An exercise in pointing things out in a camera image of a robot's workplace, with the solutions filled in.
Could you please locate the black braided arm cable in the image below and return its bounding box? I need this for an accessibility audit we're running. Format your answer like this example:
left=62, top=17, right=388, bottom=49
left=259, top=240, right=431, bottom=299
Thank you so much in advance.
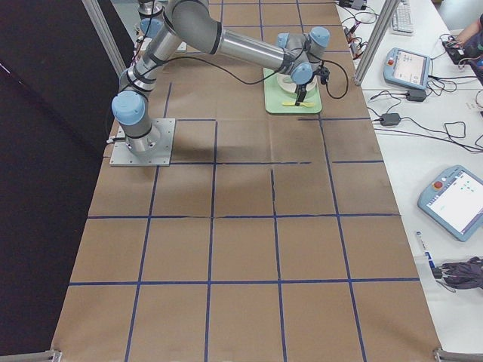
left=128, top=22, right=350, bottom=100

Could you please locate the black power adapter near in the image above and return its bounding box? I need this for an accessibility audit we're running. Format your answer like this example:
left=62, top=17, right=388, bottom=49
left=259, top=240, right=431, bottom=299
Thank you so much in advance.
left=380, top=112, right=401, bottom=127

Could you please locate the dark folded umbrella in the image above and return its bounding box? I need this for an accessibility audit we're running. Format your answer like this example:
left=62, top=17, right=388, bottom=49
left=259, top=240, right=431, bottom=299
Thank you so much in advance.
left=432, top=256, right=482, bottom=292

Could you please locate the black power adapter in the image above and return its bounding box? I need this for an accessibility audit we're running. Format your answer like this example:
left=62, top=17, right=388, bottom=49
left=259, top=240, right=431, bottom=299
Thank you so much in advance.
left=406, top=89, right=427, bottom=103
left=380, top=112, right=401, bottom=127

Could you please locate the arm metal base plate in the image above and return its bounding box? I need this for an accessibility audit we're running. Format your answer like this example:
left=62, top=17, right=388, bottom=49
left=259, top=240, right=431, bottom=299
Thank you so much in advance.
left=109, top=118, right=176, bottom=167

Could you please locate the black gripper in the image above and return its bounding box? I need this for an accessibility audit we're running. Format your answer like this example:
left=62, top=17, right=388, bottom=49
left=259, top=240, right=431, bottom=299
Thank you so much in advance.
left=295, top=63, right=329, bottom=106

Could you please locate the black power adapter far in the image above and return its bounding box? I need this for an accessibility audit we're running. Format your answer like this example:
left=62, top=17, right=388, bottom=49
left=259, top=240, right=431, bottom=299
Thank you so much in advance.
left=406, top=89, right=427, bottom=103

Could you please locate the white round plate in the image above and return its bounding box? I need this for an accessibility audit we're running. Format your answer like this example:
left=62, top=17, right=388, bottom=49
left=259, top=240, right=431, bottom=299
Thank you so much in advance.
left=276, top=73, right=317, bottom=94

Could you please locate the far teach pendant tablet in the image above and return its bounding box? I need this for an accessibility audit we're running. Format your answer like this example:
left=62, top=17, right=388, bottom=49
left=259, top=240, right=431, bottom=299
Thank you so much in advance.
left=383, top=48, right=431, bottom=90

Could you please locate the aluminium frame post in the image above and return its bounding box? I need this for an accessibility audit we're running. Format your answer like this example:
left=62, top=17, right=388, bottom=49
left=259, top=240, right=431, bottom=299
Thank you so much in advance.
left=354, top=0, right=400, bottom=86

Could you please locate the teach pendant tablet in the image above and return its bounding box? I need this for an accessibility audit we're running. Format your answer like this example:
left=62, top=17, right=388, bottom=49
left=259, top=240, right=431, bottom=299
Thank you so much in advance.
left=383, top=48, right=431, bottom=90
left=417, top=165, right=482, bottom=241

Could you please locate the mint green tray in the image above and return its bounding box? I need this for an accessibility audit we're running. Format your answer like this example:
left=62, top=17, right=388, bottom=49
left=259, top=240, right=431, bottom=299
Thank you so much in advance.
left=263, top=73, right=322, bottom=114

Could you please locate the near teach pendant tablet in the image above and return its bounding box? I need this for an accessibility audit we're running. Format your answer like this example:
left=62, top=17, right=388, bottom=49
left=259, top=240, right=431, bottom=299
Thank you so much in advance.
left=417, top=165, right=482, bottom=241

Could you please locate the white keyboard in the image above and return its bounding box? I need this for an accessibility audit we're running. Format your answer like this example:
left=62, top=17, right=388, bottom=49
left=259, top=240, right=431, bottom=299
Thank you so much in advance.
left=391, top=0, right=414, bottom=36

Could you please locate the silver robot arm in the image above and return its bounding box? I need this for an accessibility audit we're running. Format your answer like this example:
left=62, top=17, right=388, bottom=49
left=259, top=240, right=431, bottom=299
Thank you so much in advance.
left=112, top=1, right=330, bottom=156
left=137, top=0, right=165, bottom=38

